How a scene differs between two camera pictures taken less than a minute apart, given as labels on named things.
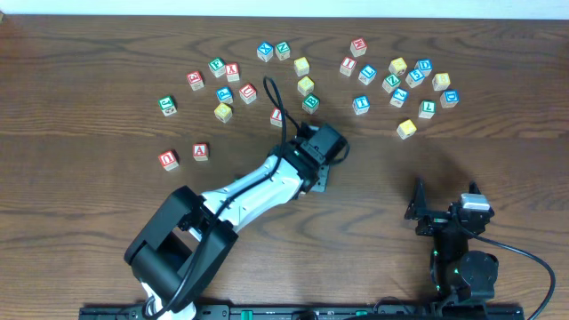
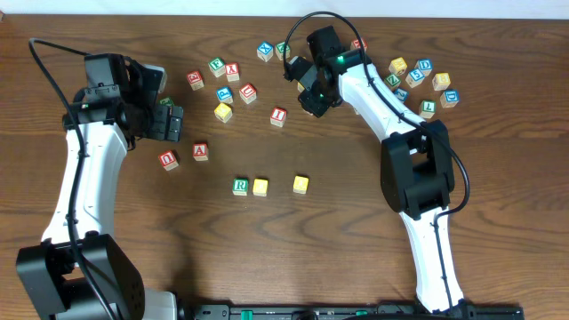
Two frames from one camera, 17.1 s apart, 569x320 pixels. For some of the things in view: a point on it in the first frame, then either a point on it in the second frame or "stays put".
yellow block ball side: [397, 66] stays put
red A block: [200, 152] stays put
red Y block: [232, 72] stays put
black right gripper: [438, 215] -> [300, 70]
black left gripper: [320, 183] -> [167, 123]
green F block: [218, 67] stays put
